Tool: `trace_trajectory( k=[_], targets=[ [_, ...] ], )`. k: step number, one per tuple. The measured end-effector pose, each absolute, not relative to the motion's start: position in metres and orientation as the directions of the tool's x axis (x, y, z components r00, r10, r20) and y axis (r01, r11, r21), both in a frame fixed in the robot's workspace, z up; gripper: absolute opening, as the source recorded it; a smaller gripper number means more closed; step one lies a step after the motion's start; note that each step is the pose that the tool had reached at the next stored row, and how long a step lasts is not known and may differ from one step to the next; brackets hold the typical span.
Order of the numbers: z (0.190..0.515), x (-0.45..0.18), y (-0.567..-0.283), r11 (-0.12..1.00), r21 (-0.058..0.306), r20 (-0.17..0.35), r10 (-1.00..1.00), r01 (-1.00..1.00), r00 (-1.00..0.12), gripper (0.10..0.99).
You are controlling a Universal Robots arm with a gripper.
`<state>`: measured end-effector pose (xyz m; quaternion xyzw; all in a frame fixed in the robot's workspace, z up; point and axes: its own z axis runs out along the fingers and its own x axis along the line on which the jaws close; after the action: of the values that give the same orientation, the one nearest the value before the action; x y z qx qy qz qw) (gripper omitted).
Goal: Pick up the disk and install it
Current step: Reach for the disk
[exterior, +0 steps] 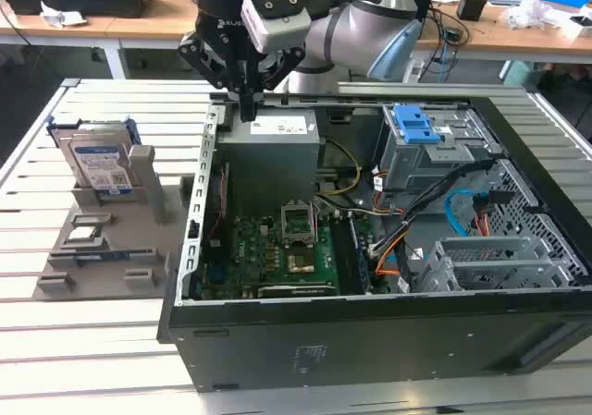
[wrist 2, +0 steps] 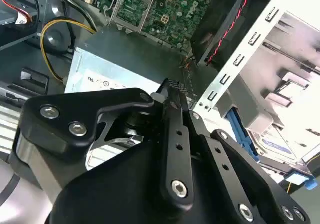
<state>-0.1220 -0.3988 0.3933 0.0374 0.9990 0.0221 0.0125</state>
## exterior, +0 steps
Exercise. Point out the wooden desk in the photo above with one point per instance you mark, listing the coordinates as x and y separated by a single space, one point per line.
152 22

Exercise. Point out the silver CPU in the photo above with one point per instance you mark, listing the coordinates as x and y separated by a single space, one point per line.
83 235

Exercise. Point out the crumpled white paper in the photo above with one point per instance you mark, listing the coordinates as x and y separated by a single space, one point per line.
60 15

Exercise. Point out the grey power supply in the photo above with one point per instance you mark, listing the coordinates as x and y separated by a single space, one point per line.
273 165

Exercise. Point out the hard disk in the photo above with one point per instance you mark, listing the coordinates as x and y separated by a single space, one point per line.
99 161

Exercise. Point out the black PC case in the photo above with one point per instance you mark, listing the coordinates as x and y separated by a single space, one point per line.
370 341

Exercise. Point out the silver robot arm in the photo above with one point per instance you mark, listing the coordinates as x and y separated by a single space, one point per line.
351 31

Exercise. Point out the CPU socket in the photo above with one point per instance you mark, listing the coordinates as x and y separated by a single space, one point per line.
301 263

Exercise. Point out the blue drive latch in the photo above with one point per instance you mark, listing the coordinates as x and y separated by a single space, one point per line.
414 124

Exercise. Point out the black graphics card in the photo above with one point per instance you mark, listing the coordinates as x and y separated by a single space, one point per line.
296 290

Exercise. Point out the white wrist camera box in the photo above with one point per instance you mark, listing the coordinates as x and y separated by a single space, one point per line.
277 17

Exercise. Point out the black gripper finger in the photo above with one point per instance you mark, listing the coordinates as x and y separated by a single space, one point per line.
208 61
287 64

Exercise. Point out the blue RAM stick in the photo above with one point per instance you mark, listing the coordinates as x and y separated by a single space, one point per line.
360 253

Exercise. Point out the clear plastic bag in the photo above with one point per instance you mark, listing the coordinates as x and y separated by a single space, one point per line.
527 13

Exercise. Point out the metal drive cage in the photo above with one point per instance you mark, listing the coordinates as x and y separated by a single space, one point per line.
416 165

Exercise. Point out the green motherboard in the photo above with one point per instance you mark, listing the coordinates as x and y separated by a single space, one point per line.
259 258

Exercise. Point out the metal disk bay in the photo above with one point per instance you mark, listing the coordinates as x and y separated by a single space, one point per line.
485 267

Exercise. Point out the grey parts rack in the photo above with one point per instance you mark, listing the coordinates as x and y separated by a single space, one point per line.
125 248

